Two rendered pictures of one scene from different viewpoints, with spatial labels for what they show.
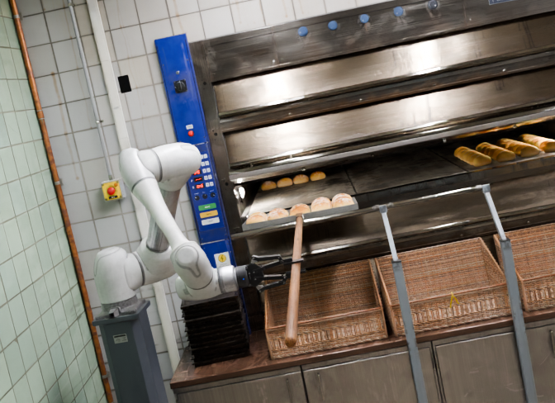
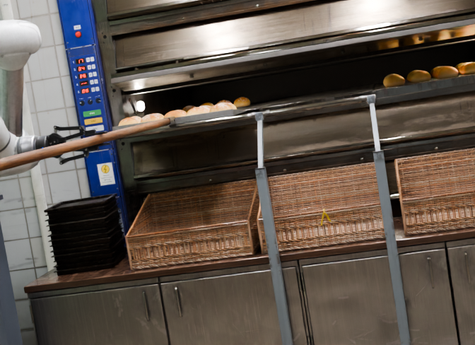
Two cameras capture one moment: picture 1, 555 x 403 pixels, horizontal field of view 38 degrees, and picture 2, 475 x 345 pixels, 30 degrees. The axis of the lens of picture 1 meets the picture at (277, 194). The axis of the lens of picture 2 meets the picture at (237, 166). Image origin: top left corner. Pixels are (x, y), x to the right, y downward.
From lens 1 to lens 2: 0.94 m
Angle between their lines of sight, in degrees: 7
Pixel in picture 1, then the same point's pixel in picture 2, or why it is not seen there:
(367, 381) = (227, 299)
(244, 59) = not seen: outside the picture
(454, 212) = (354, 133)
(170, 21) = not seen: outside the picture
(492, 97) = (399, 7)
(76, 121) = not seen: outside the picture
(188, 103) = (77, 2)
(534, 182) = (444, 104)
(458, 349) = (327, 271)
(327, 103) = (221, 8)
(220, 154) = (108, 59)
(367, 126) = (262, 34)
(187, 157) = (22, 33)
